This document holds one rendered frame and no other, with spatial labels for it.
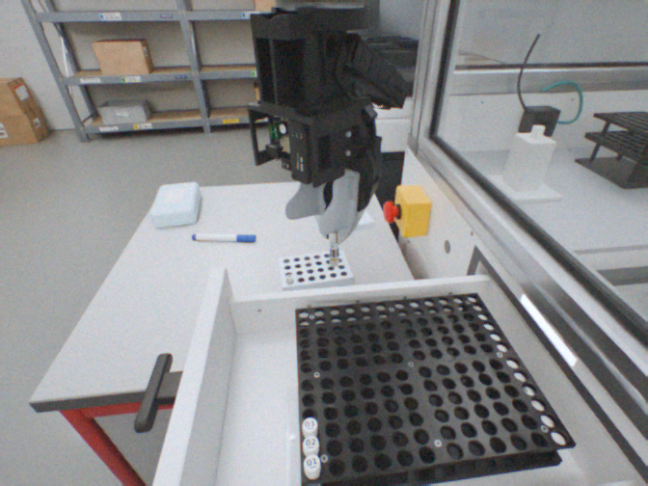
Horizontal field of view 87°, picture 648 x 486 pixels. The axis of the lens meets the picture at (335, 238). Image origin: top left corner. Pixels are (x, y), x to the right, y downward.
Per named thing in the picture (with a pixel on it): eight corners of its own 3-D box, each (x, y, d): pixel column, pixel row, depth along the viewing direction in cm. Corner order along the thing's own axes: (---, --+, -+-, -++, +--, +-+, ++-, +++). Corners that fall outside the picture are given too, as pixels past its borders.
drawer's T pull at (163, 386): (136, 437, 28) (130, 428, 28) (162, 359, 35) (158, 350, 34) (181, 431, 29) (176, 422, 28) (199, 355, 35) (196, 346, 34)
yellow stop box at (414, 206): (399, 238, 62) (404, 203, 58) (390, 218, 68) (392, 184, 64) (426, 236, 62) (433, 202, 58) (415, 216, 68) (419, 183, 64)
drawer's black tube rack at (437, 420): (305, 514, 29) (301, 482, 26) (298, 344, 44) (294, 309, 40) (548, 477, 31) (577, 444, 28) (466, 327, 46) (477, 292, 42)
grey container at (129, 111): (103, 125, 347) (96, 108, 337) (112, 117, 371) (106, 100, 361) (146, 122, 354) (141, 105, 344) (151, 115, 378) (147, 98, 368)
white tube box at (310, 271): (283, 304, 60) (282, 287, 58) (280, 273, 66) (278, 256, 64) (353, 293, 62) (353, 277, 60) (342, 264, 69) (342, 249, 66)
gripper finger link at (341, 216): (309, 263, 35) (300, 177, 29) (344, 237, 38) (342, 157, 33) (333, 275, 33) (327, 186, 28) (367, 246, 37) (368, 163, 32)
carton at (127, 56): (102, 76, 324) (90, 42, 308) (112, 70, 349) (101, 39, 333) (148, 74, 332) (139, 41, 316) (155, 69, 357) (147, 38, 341)
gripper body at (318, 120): (254, 172, 30) (229, 8, 23) (317, 145, 36) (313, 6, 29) (319, 198, 26) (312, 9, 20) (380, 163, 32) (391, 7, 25)
